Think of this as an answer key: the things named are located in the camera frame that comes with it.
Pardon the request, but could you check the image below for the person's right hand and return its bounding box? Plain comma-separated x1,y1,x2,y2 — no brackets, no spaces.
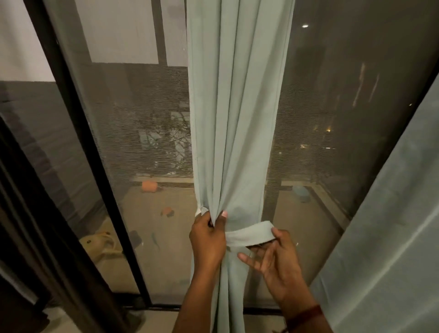
237,228,318,311

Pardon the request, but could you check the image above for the person's left hand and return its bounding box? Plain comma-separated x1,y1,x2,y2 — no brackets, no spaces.
189,210,229,275

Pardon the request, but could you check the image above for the pale green curtain tie band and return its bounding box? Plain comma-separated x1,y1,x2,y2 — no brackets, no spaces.
194,205,279,248

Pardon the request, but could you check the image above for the pale green curtain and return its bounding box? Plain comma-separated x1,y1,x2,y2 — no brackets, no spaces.
186,0,295,333
310,74,439,333

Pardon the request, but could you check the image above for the brown satin curtain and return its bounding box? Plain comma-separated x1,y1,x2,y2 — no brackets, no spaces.
0,116,133,333

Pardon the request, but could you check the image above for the person's left forearm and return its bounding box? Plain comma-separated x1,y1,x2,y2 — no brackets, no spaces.
171,269,220,333

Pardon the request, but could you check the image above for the black shoe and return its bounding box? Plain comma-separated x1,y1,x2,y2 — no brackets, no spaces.
128,230,143,250

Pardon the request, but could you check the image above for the blue round pot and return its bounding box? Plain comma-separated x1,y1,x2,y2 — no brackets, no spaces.
291,185,312,203

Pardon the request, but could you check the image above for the yellow watering can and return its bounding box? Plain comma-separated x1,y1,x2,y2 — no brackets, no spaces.
79,232,123,264

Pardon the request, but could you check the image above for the green plant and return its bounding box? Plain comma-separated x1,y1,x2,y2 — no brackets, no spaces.
137,109,193,169

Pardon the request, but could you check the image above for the red thread bracelet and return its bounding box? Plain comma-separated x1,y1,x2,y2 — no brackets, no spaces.
283,304,324,333

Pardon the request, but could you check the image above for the black window frame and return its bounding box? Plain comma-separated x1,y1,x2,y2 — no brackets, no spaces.
22,0,439,315

